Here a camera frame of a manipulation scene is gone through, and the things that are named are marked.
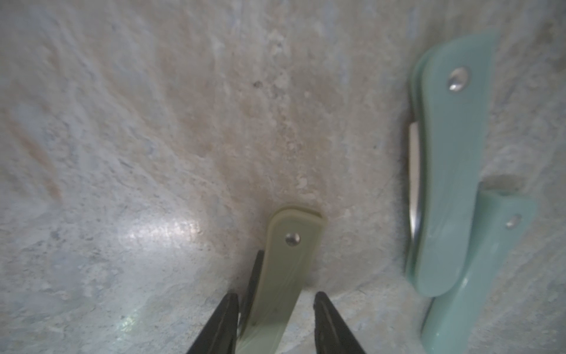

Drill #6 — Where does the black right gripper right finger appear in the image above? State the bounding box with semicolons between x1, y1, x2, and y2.
313;291;366;354

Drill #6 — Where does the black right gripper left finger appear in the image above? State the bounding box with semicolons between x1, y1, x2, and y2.
187;293;240;354

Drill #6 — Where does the olive folding knife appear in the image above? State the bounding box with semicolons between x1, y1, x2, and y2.
235;204;327;353

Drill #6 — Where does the mint knife edge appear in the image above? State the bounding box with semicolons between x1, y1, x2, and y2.
421;190;538;353

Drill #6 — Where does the mint folding knife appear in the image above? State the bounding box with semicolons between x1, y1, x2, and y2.
405;32;498;297

